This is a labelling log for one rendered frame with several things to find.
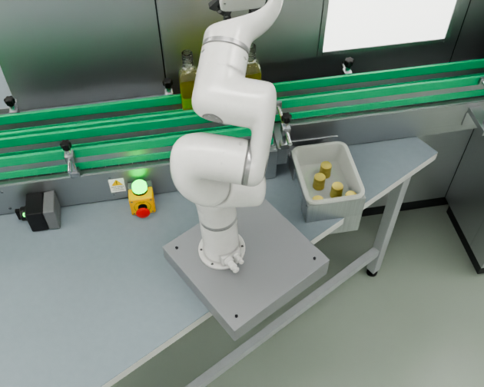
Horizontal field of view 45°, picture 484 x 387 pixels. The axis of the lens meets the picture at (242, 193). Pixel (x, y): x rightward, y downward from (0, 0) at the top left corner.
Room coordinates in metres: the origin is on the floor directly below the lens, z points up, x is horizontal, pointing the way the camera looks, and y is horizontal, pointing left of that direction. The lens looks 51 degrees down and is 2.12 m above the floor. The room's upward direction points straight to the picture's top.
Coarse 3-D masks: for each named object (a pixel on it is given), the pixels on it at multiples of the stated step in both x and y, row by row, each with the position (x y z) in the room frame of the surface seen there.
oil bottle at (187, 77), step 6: (180, 66) 1.30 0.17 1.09; (180, 72) 1.28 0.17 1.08; (186, 72) 1.27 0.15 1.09; (192, 72) 1.27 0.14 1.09; (180, 78) 1.27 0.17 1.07; (186, 78) 1.26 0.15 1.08; (192, 78) 1.27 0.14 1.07; (180, 84) 1.27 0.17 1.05; (186, 84) 1.26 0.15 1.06; (192, 84) 1.26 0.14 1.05; (180, 90) 1.30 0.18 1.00; (186, 90) 1.26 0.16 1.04; (192, 90) 1.26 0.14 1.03; (186, 96) 1.26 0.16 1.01; (186, 102) 1.26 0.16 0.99; (186, 108) 1.26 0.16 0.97; (192, 108) 1.26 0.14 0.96
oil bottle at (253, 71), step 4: (256, 60) 1.32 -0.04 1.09; (248, 64) 1.30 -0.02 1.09; (252, 64) 1.30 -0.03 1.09; (256, 64) 1.30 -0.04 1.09; (248, 68) 1.29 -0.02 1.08; (252, 68) 1.30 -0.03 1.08; (256, 68) 1.30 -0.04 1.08; (260, 68) 1.31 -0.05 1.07; (248, 72) 1.29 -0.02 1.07; (252, 72) 1.29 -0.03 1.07; (256, 72) 1.30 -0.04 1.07; (260, 72) 1.30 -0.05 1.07; (248, 76) 1.29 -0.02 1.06; (252, 76) 1.29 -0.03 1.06; (256, 76) 1.29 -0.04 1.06; (260, 76) 1.30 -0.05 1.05; (260, 80) 1.30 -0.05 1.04
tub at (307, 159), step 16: (320, 144) 1.24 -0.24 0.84; (336, 144) 1.24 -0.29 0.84; (304, 160) 1.22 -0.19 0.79; (320, 160) 1.23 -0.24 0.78; (336, 160) 1.23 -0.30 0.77; (352, 160) 1.17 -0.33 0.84; (304, 176) 1.17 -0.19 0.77; (336, 176) 1.17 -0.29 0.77; (352, 176) 1.13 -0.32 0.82; (304, 192) 1.05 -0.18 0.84; (320, 192) 1.11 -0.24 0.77
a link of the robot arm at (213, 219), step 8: (200, 208) 0.83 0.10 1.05; (208, 208) 0.83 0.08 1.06; (216, 208) 0.83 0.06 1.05; (224, 208) 0.85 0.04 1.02; (232, 208) 0.87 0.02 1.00; (200, 216) 0.85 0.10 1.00; (208, 216) 0.83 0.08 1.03; (216, 216) 0.83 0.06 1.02; (224, 216) 0.84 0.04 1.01; (232, 216) 0.85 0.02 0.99; (208, 224) 0.83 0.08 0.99; (216, 224) 0.83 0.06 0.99; (224, 224) 0.83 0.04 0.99; (232, 224) 0.85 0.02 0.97
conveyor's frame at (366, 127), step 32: (320, 128) 1.30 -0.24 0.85; (352, 128) 1.32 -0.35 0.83; (384, 128) 1.33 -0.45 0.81; (416, 128) 1.35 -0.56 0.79; (448, 128) 1.37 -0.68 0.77; (160, 160) 1.14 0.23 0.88; (0, 192) 1.04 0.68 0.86; (32, 192) 1.06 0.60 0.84; (64, 192) 1.07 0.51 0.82; (96, 192) 1.09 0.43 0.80; (160, 192) 1.12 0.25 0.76
